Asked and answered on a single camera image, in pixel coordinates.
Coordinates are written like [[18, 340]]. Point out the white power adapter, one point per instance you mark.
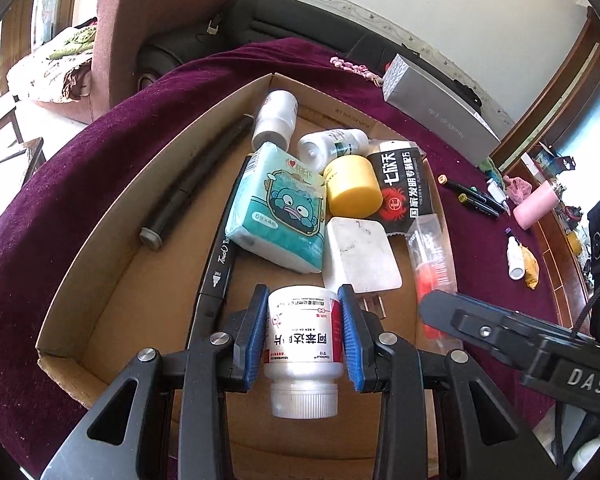
[[360, 255]]

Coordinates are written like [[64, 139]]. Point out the blue printed box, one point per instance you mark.
[[552, 160]]

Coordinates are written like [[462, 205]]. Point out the small white squeeze bottle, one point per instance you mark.
[[496, 192]]

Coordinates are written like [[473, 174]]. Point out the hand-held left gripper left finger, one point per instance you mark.
[[252, 340]]

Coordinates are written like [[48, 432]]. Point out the pink thermos bottle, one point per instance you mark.
[[532, 207]]

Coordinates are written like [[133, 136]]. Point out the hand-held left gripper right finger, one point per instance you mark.
[[352, 340]]

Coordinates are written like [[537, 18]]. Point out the white round object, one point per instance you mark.
[[590, 455]]

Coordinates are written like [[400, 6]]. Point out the teal cartoon tissue pack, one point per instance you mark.
[[280, 210]]

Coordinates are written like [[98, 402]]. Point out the small grey buckle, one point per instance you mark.
[[213, 25]]

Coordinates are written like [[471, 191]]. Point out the maroon armchair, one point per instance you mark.
[[130, 20]]

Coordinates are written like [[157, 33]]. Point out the light patterned cloth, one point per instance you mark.
[[55, 60]]

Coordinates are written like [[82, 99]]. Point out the black packet with red emblem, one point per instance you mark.
[[402, 190]]

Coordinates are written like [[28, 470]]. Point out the clear tube with orange content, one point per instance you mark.
[[430, 260]]

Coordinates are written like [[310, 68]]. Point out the purple velvet tablecloth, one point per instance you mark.
[[80, 170]]

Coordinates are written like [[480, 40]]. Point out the cardboard box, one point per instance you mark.
[[130, 310]]

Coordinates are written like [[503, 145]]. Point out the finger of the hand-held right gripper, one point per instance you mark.
[[460, 312]]

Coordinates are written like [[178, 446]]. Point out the black marker with white print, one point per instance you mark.
[[217, 270]]

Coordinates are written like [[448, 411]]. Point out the white medicine bottle red label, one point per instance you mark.
[[302, 345]]

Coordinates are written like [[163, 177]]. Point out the yellow jar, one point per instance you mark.
[[352, 190]]

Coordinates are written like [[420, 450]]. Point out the pink cloth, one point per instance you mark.
[[517, 187]]

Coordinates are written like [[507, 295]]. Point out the long grey box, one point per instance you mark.
[[440, 115]]

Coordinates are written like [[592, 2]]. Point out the thin black marker pen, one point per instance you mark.
[[480, 205], [460, 187]]

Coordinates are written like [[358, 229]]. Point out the dark wooden side table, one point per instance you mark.
[[10, 150]]

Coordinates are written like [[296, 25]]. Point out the plain white bottle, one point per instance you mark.
[[275, 120]]

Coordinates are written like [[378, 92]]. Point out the green cloth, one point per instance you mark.
[[489, 167]]

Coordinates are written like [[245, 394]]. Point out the black leather sofa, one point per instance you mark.
[[290, 15]]

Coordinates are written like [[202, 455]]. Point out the yellow packet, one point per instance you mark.
[[531, 267]]

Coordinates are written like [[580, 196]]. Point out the white bottle with green label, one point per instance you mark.
[[330, 145]]

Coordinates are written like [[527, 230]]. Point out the white dropper bottle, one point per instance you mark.
[[516, 260]]

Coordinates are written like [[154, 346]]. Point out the large black marker pen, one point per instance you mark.
[[190, 185]]

